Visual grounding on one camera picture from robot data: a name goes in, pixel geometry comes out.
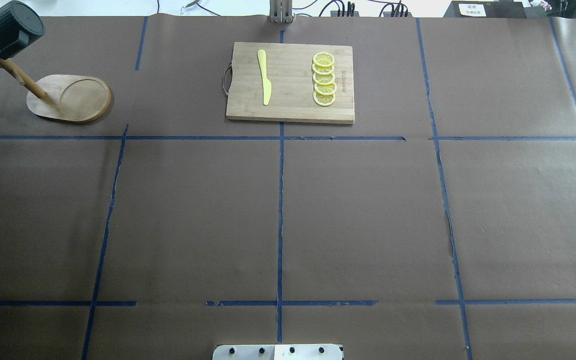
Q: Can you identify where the teal ribbed mug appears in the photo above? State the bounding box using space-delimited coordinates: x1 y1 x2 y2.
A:
0 0 46 60

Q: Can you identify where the wooden cup storage rack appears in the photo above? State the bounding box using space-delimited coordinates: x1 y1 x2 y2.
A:
0 58 114 124

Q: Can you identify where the yellow plastic knife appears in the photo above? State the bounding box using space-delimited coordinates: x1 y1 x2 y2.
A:
257 48 272 106

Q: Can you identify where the bamboo cutting board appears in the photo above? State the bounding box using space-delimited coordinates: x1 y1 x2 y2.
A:
225 42 355 125

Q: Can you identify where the lemon slice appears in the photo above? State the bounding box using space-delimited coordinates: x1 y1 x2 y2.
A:
312 90 336 107
311 63 335 76
312 73 336 85
311 51 336 68
313 82 338 96

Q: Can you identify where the orange black power strip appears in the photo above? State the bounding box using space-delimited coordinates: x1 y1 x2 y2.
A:
320 0 359 18

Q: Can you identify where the black box with label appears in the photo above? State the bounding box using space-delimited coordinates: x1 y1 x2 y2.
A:
443 0 527 19

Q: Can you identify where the aluminium frame post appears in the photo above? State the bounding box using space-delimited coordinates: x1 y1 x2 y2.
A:
269 0 295 24

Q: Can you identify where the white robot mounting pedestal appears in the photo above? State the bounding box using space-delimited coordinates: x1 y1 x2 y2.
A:
212 343 345 360

